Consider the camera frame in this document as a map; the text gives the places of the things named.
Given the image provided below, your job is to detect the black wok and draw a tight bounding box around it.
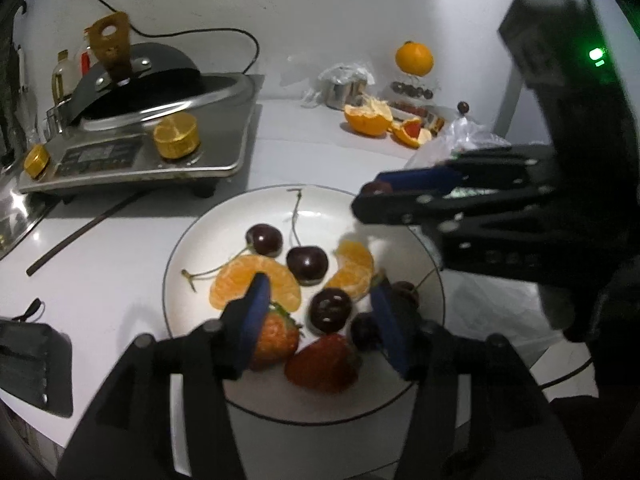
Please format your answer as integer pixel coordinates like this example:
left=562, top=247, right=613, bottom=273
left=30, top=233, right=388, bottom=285
left=67, top=12, right=202, bottom=122

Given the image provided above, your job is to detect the steel induction cooker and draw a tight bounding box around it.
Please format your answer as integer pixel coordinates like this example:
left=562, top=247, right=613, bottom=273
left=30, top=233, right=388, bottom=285
left=17, top=74, right=264, bottom=199

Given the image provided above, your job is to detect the small clear plastic bag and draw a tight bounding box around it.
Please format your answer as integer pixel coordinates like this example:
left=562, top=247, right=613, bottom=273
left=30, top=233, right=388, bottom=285
left=301, top=62, right=377, bottom=110

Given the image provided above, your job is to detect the black flat pouch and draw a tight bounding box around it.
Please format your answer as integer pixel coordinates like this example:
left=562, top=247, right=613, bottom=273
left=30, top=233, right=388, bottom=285
left=0, top=299, right=74, bottom=419

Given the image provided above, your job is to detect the steel cup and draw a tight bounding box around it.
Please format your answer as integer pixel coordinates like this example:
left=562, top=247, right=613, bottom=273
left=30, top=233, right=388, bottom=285
left=324, top=80, right=362, bottom=110

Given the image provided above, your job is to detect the peeled orange segment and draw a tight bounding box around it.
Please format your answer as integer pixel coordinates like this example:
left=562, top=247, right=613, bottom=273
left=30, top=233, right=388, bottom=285
left=325, top=240, right=375, bottom=302
left=209, top=255, right=302, bottom=311

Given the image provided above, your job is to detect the dark wooden stick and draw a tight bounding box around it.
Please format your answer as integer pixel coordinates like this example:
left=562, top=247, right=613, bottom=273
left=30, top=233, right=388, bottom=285
left=26, top=194, right=147, bottom=276

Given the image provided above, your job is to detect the glass jar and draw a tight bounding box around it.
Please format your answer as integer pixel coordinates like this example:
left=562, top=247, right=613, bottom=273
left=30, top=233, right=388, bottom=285
left=389, top=76, right=442, bottom=122

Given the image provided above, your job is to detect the white plate with dark rim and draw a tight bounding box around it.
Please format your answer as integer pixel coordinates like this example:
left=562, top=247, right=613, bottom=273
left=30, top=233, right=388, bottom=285
left=162, top=184, right=446, bottom=426

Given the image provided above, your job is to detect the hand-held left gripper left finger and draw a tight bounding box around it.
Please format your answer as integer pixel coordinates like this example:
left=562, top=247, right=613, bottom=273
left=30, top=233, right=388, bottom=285
left=55, top=272, right=273, bottom=480

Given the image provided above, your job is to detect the steel pot lid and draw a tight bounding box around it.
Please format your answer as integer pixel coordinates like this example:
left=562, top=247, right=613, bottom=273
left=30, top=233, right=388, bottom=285
left=0, top=175, right=49, bottom=257

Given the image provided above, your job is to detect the whole orange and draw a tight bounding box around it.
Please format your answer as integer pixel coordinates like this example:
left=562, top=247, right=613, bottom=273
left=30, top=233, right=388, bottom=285
left=395, top=41, right=435, bottom=77

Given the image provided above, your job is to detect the black cooker cable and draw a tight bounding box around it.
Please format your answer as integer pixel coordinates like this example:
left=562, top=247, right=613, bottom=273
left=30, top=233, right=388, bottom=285
left=65, top=0, right=261, bottom=79

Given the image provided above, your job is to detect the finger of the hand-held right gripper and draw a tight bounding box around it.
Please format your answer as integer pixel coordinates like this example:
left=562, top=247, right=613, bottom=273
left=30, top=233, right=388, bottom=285
left=375, top=145, right=551, bottom=194
left=350, top=187, right=547, bottom=231

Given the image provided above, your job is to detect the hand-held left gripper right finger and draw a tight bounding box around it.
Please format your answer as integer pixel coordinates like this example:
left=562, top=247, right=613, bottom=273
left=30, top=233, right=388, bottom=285
left=370, top=277, right=583, bottom=480

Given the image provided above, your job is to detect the half peeled orange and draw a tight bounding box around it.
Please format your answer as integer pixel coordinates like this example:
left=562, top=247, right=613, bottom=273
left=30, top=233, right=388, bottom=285
left=343, top=97, right=394, bottom=138

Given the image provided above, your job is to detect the gold cooker knob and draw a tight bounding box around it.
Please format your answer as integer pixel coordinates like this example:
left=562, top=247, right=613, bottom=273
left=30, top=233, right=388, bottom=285
left=152, top=112, right=200, bottom=159
left=23, top=145, right=51, bottom=180

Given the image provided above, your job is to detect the dark oil bottle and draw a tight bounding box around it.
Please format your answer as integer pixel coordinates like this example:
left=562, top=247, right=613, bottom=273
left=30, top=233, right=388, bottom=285
left=52, top=50, right=74, bottom=104

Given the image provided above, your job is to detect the red strawberry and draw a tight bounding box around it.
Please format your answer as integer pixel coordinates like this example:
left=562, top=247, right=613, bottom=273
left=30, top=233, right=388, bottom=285
left=250, top=305, right=302, bottom=372
left=285, top=334, right=362, bottom=393

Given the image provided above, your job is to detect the clear printed plastic bag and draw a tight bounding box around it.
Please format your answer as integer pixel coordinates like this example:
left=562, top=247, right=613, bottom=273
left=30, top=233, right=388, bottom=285
left=402, top=117, right=566, bottom=346

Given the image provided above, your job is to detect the orange peel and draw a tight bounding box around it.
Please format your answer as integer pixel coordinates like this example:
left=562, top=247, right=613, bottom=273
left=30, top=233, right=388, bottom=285
left=391, top=116, right=434, bottom=149

